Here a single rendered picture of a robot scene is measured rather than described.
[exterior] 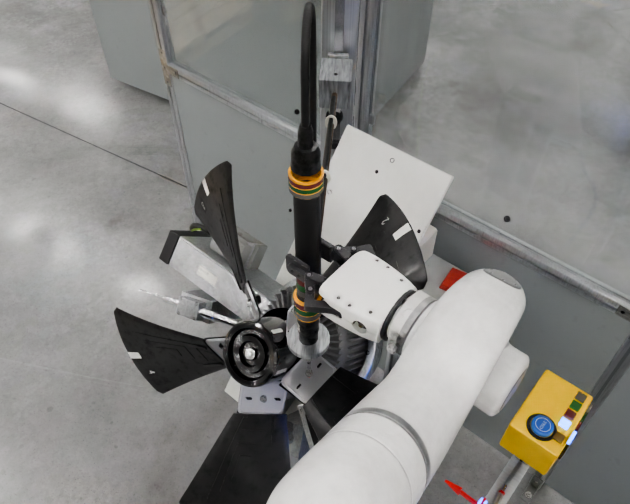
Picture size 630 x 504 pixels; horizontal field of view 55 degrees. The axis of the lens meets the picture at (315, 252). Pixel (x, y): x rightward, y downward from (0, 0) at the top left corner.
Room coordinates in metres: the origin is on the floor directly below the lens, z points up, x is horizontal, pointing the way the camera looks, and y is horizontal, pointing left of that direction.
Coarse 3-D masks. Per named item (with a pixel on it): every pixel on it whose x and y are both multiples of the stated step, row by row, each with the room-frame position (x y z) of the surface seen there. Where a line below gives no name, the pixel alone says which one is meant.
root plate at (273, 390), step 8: (272, 384) 0.57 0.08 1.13; (240, 392) 0.55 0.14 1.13; (248, 392) 0.55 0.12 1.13; (256, 392) 0.56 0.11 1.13; (264, 392) 0.56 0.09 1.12; (272, 392) 0.56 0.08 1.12; (280, 392) 0.57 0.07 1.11; (240, 400) 0.54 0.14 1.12; (248, 400) 0.54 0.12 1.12; (256, 400) 0.55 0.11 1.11; (272, 400) 0.55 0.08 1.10; (240, 408) 0.53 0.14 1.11; (248, 408) 0.53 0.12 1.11; (256, 408) 0.54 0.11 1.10; (264, 408) 0.54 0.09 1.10; (272, 408) 0.54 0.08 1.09; (280, 408) 0.55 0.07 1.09
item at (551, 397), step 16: (544, 384) 0.60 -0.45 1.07; (560, 384) 0.60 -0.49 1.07; (528, 400) 0.57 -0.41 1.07; (544, 400) 0.57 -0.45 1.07; (560, 400) 0.57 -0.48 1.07; (576, 400) 0.57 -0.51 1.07; (528, 416) 0.54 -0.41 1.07; (560, 416) 0.54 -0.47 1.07; (576, 416) 0.54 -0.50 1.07; (512, 432) 0.51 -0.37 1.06; (528, 432) 0.50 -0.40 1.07; (560, 432) 0.50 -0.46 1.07; (512, 448) 0.50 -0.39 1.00; (528, 448) 0.49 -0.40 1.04; (544, 448) 0.47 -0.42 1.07; (560, 448) 0.47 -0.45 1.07; (528, 464) 0.48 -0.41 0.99; (544, 464) 0.46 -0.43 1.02
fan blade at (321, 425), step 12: (336, 372) 0.56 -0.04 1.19; (348, 372) 0.56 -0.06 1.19; (324, 384) 0.54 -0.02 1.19; (336, 384) 0.54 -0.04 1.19; (348, 384) 0.54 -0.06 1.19; (360, 384) 0.54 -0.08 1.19; (372, 384) 0.54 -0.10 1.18; (312, 396) 0.52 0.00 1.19; (324, 396) 0.52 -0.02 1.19; (336, 396) 0.52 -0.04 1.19; (348, 396) 0.52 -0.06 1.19; (360, 396) 0.52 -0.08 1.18; (312, 408) 0.49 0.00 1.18; (324, 408) 0.49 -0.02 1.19; (336, 408) 0.49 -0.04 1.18; (348, 408) 0.49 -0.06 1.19; (312, 420) 0.47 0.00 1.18; (324, 420) 0.47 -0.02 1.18; (336, 420) 0.47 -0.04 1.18; (324, 432) 0.46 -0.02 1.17
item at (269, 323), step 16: (256, 320) 0.62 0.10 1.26; (272, 320) 0.64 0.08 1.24; (240, 336) 0.61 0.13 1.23; (256, 336) 0.60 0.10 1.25; (272, 336) 0.59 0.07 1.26; (224, 352) 0.59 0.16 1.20; (240, 352) 0.59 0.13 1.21; (256, 352) 0.58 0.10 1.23; (272, 352) 0.57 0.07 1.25; (288, 352) 0.58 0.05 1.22; (240, 368) 0.57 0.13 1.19; (256, 368) 0.56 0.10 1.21; (272, 368) 0.55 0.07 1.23; (288, 368) 0.57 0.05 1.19; (256, 384) 0.53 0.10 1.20
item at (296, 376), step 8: (304, 360) 0.59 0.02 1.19; (312, 360) 0.59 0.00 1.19; (320, 360) 0.59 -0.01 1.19; (296, 368) 0.57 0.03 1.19; (304, 368) 0.57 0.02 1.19; (312, 368) 0.57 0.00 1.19; (320, 368) 0.57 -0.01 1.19; (328, 368) 0.57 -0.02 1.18; (288, 376) 0.55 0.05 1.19; (296, 376) 0.55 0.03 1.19; (304, 376) 0.55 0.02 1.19; (312, 376) 0.56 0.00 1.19; (320, 376) 0.56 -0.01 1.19; (328, 376) 0.56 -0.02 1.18; (288, 384) 0.54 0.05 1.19; (296, 384) 0.54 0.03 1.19; (304, 384) 0.54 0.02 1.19; (312, 384) 0.54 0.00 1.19; (320, 384) 0.54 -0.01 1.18; (296, 392) 0.52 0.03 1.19; (304, 392) 0.52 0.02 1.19; (312, 392) 0.53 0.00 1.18; (304, 400) 0.51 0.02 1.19
